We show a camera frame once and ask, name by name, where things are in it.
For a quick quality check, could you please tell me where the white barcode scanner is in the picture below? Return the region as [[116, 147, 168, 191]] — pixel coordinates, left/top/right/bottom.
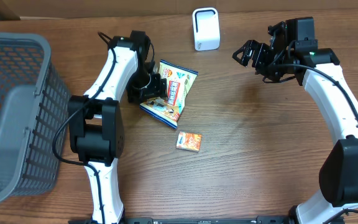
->
[[192, 7, 221, 51]]

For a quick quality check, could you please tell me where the yellow snack bag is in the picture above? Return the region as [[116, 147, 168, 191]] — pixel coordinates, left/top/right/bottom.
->
[[140, 60, 198, 129]]

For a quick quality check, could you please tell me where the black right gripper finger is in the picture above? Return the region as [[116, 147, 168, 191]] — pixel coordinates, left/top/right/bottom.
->
[[236, 40, 260, 55], [232, 46, 254, 67]]

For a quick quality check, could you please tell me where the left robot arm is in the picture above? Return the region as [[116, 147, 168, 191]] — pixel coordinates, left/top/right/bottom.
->
[[67, 30, 167, 223]]

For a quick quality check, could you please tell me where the small orange box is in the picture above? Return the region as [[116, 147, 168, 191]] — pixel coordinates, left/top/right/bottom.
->
[[176, 131, 202, 152]]

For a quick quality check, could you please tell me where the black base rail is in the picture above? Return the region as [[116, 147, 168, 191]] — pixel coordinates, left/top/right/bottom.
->
[[68, 216, 346, 224]]

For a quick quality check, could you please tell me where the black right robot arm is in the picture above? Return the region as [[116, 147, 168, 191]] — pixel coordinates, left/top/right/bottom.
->
[[232, 17, 358, 223]]

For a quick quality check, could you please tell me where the grey plastic shopping basket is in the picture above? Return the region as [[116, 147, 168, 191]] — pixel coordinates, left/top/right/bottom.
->
[[0, 32, 70, 202]]

